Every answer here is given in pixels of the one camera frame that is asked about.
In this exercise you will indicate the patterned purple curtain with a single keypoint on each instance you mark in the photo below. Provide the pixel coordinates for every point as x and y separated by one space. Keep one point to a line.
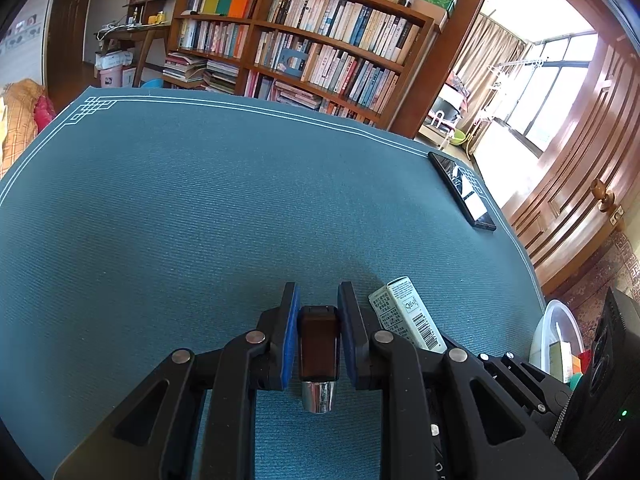
613 264

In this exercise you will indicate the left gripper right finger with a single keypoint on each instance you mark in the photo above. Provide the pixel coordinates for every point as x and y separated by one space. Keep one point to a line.
443 415

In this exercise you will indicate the white barcode medicine box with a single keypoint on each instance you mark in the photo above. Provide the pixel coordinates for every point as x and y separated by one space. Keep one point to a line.
400 310

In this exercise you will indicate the wooden bookshelf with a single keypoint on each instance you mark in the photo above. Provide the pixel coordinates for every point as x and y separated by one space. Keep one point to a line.
350 58

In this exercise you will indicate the black smartphone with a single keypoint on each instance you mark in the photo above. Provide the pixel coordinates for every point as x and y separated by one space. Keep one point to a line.
463 190

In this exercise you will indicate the clear plastic bowl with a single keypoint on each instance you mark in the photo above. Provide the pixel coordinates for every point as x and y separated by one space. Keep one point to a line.
557 323

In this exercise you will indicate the yellow white medicine box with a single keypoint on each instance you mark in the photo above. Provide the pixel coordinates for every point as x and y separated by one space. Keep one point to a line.
561 361

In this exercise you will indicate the wooden door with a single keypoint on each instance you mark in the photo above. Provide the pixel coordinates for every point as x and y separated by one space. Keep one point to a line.
588 176

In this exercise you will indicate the brown silver lipstick tube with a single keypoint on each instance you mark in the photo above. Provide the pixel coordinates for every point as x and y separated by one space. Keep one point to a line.
319 338

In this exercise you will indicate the small wooden shelf desk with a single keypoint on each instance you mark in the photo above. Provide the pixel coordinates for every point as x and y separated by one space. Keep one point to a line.
135 27

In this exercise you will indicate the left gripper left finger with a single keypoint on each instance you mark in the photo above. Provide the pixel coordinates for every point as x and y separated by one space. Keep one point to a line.
194 414

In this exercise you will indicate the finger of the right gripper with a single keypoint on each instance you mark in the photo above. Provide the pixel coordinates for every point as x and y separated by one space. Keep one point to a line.
533 389

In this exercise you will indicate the green orange toy block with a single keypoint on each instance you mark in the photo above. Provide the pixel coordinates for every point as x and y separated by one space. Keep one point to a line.
580 364

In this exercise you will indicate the teal table mat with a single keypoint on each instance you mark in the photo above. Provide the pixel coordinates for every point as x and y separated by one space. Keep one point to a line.
143 221

